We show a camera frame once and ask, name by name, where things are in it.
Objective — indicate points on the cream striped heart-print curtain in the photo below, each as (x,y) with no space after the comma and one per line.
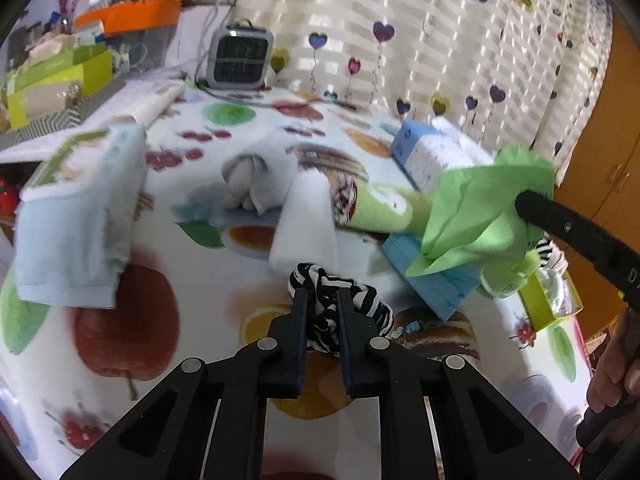
(425,60)

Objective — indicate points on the shallow yellow-green box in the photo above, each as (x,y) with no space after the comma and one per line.
(537,310)

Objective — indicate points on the lime green cardboard box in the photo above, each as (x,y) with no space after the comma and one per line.
(95,70)

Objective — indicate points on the small grey space heater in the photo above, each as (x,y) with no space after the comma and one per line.
(240,55)

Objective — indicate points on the clear storage box orange lid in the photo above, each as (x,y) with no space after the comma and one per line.
(140,12)

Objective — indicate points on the black white striped sock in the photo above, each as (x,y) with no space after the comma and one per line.
(545,250)
(370,310)

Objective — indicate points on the green sock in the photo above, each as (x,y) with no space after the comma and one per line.
(385,205)

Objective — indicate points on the grey white sock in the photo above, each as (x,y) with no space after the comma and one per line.
(250,180)

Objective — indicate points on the white bottle green lid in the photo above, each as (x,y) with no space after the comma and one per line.
(505,280)

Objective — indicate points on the light blue washcloth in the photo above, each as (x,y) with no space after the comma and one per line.
(75,220)

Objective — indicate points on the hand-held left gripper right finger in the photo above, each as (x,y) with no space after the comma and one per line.
(350,350)

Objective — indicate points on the blue face mask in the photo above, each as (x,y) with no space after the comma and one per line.
(440,285)

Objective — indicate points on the blue white tissue pack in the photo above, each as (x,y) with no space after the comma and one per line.
(425,155)

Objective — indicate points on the red object under shelf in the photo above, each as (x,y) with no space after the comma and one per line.
(7,200)

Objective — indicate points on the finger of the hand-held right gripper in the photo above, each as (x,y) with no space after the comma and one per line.
(565,220)

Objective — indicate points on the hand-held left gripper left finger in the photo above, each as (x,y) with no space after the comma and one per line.
(300,340)

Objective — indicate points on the wooden wardrobe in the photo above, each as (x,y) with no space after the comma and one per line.
(610,160)

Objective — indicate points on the light green cloth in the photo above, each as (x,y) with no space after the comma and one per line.
(465,210)

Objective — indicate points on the rolled white sheet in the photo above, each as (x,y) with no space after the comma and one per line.
(150,100)

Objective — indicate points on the grey chevron pattern tray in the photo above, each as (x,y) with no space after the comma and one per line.
(65,117)

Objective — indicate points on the white folded towel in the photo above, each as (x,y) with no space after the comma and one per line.
(305,225)

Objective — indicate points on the person's right hand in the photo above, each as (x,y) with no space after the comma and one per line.
(607,370)

